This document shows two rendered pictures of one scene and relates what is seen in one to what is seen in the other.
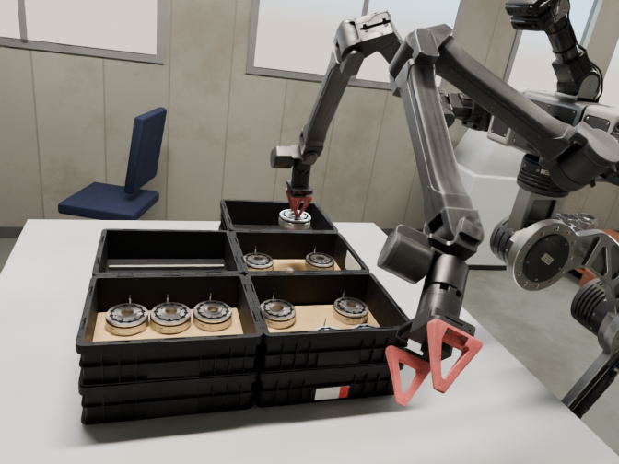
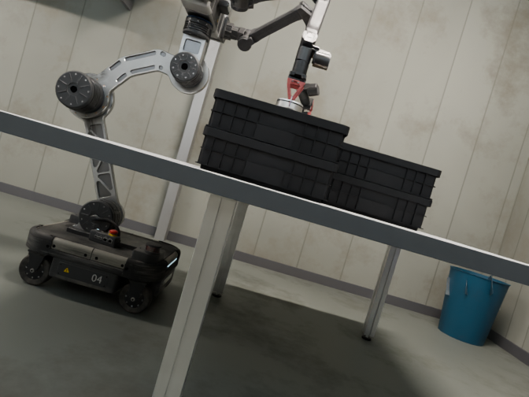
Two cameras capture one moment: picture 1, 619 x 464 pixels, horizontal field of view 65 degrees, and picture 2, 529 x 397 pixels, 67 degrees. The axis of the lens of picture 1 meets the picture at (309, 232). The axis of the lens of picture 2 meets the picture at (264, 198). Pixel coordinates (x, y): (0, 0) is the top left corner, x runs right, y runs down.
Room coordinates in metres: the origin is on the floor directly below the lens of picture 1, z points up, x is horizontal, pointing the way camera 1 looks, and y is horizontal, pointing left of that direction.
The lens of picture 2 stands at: (2.90, 0.59, 0.71)
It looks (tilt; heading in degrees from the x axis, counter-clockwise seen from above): 2 degrees down; 200
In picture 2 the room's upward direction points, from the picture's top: 16 degrees clockwise
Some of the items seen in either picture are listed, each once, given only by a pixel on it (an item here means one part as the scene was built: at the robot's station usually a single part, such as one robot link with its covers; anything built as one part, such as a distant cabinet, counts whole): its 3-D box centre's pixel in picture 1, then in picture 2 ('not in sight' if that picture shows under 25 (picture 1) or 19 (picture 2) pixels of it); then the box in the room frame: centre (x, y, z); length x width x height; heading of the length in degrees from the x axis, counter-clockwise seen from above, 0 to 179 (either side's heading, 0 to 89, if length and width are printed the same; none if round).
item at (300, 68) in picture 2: (300, 179); (299, 71); (1.47, 0.05, 1.15); 0.10 x 0.07 x 0.07; 19
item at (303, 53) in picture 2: (300, 160); (305, 56); (1.47, 0.06, 1.21); 0.07 x 0.06 x 0.07; 111
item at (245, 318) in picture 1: (171, 325); not in sight; (1.01, 0.30, 0.87); 0.40 x 0.30 x 0.11; 110
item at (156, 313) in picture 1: (170, 313); not in sight; (1.07, 0.33, 0.86); 0.10 x 0.10 x 0.01
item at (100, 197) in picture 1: (114, 194); not in sight; (2.72, 1.19, 0.50); 0.59 x 0.56 x 1.01; 110
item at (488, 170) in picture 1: (482, 192); not in sight; (3.76, -1.31, 0.58); 0.65 x 0.54 x 1.16; 111
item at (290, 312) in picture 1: (277, 309); not in sight; (1.17, 0.05, 0.86); 0.10 x 0.10 x 0.01
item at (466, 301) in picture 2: not in sight; (471, 304); (-0.60, 1.18, 0.27); 0.47 x 0.45 x 0.54; 21
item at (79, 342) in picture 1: (172, 307); not in sight; (1.01, 0.30, 0.92); 0.40 x 0.30 x 0.02; 110
